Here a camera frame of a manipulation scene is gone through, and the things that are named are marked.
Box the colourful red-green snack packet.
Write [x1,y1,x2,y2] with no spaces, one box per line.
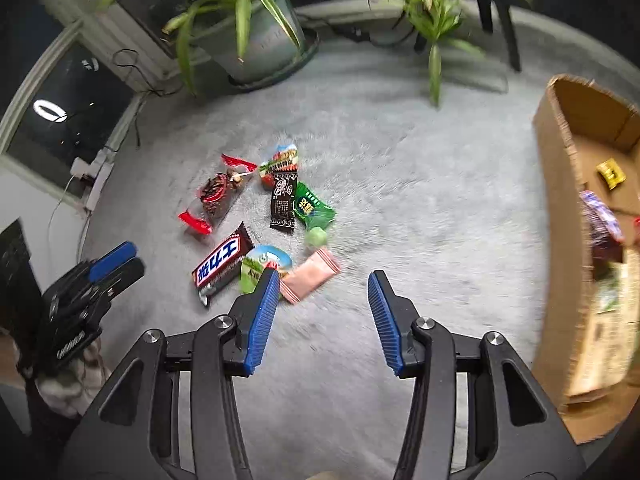
[258,144,301,190]

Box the black snack sachet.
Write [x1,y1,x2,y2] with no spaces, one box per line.
[270,172,300,232]

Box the cardboard box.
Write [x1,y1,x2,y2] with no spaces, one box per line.
[531,74,640,446]

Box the pink snack sachet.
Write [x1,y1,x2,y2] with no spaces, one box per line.
[280,247,342,305]

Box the green snack sachet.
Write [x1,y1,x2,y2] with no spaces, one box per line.
[294,181,337,231]

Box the grey plant pot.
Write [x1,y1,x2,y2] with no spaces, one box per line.
[192,0,306,83]

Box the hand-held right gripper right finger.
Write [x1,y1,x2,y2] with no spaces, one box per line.
[367,270,587,480]

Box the tan bread packet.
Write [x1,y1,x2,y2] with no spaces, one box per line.
[570,255,640,401]

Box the green jelly cup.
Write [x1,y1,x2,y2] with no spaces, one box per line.
[240,245,293,295]

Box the brown chocolate bar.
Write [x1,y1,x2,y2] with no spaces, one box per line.
[191,221,255,308]

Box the small spider plantlet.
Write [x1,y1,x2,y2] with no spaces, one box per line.
[350,0,533,108]

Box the black cable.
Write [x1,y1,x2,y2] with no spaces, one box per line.
[111,49,181,148]

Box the yellow snack sachet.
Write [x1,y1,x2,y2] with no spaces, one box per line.
[596,158,627,190]

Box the white power strip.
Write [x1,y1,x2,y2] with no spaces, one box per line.
[70,147,113,211]

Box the purple packet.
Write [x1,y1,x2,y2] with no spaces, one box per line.
[580,190,626,248]

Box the white window frame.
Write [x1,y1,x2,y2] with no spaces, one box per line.
[0,0,201,211]

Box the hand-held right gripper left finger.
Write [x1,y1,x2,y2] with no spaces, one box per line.
[60,267,281,480]

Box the large spider plant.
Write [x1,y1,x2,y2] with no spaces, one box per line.
[97,0,311,96]

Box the black tripod stand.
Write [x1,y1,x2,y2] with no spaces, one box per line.
[470,0,523,73]

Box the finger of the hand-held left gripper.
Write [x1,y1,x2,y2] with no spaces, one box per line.
[102,257,146,296]
[89,241,138,283]

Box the green pot saucer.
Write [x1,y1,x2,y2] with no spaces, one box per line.
[227,27,321,92]

